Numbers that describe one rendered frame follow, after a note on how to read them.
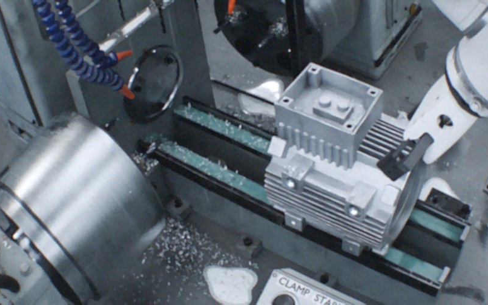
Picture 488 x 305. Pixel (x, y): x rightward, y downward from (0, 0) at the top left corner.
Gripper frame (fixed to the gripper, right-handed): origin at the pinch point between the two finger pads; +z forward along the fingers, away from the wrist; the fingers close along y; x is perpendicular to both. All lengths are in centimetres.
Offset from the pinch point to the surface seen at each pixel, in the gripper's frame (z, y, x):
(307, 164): 16.1, -1.0, 6.7
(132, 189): 21.8, -18.3, 21.9
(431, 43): 43, 72, -2
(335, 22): 25.0, 33.2, 18.2
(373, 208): 12.5, -1.5, -4.0
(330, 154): 13.2, 0.6, 5.3
